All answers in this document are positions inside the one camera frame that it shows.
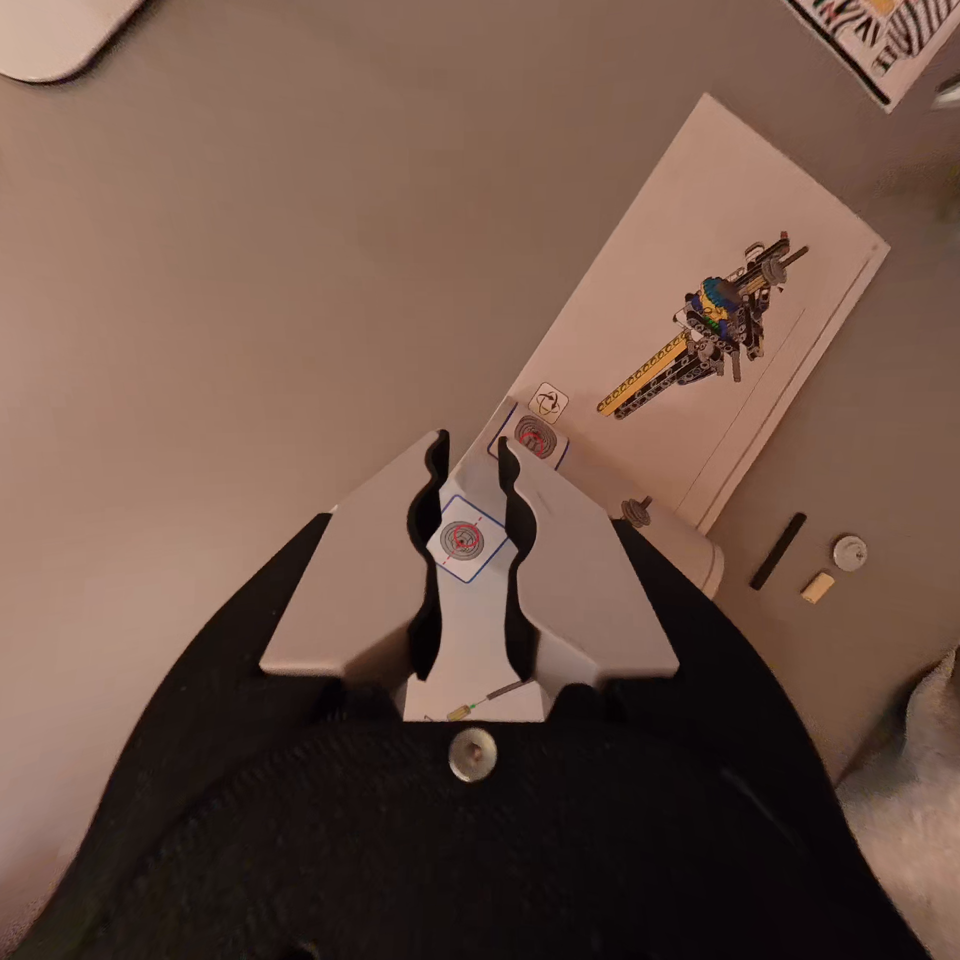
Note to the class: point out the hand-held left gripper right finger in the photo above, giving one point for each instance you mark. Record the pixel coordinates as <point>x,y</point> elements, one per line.
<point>592,600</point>

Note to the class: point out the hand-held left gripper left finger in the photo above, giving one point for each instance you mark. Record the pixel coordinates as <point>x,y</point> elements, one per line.
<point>337,592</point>

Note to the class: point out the black lego axle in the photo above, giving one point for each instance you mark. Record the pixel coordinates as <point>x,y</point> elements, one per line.
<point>778,551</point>

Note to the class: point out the grey lego wheel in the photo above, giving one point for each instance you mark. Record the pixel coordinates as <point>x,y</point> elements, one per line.
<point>850,553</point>

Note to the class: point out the white lego instruction booklet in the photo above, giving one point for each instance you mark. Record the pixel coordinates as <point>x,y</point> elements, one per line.
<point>750,187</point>

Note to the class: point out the book stand with black board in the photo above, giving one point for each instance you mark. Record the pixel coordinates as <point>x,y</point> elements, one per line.
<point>45,37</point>

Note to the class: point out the tan lego bush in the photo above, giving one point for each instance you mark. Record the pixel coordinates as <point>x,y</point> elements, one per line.
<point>817,587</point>

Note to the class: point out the zebra striped sticker sheet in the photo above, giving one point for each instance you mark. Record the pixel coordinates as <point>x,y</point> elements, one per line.
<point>870,30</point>

